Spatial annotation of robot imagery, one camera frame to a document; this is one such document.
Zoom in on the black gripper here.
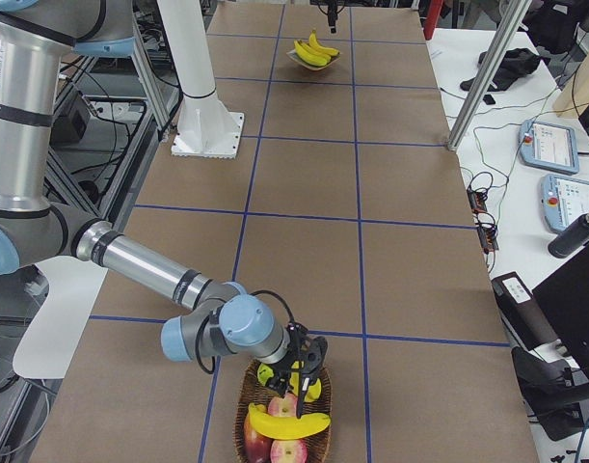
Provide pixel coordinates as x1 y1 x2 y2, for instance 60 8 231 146
317 0 346 34
266 358 309 418

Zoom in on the yellow banana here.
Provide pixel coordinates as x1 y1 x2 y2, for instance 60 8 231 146
302 42 331 64
308 29 340 58
294 41 327 68
248 403 332 440

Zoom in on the woven wicker basket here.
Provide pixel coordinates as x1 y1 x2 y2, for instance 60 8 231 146
233 360 333 463

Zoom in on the grey square plate orange rim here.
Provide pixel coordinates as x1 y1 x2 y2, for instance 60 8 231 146
286 47 342 73

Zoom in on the yellow starfruit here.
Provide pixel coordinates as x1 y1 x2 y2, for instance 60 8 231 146
302 377 322 403

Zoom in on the red apple upper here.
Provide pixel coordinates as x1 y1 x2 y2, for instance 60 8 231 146
267 393 298 418

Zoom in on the red apple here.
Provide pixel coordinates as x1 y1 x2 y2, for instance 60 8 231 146
267 393 298 418
270 439 308 463

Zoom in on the green pear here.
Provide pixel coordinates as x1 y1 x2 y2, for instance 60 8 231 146
256 363 276 388

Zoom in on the red apple lower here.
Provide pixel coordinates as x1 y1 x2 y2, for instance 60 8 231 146
270 439 308 463

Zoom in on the dark red mango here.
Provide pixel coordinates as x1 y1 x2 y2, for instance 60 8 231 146
243 416 272 463

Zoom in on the black jacket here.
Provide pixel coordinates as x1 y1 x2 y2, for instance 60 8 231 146
487 48 542 93

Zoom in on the black box white label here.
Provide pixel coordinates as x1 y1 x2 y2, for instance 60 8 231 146
492 272 558 350

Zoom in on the orange circuit board strip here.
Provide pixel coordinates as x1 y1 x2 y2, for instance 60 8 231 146
467 188 498 254

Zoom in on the upper blue teach pendant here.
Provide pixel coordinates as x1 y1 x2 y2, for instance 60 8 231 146
519 119 579 175

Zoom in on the blue teach pendant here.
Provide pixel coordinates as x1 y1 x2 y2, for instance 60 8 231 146
519 119 579 175
541 174 589 233

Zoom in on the black monitor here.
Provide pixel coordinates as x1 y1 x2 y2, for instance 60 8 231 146
533 244 589 377

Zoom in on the lower blue teach pendant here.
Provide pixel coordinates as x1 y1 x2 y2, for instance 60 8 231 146
541 174 589 233

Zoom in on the black water bottle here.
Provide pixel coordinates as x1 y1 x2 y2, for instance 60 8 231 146
548 212 589 259

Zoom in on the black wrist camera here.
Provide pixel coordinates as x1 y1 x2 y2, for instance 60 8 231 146
287 322 328 391

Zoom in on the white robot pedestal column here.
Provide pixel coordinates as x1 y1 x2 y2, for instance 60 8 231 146
158 0 245 159

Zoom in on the aluminium frame post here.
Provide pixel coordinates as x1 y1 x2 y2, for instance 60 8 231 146
446 0 531 151

